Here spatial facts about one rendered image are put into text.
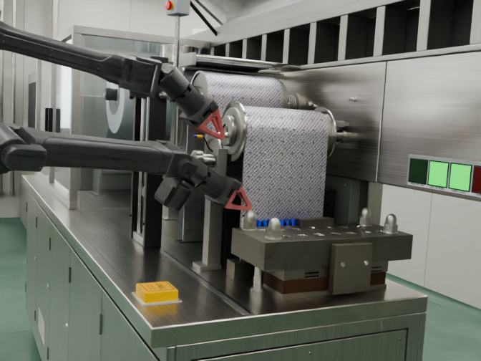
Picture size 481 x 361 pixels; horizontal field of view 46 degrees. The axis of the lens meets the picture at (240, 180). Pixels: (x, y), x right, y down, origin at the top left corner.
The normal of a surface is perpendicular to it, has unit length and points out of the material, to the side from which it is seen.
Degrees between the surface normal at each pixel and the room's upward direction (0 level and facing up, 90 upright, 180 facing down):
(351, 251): 90
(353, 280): 90
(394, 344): 90
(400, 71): 90
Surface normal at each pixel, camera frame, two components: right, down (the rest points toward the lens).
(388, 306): 0.44, 0.11
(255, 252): -0.90, 0.00
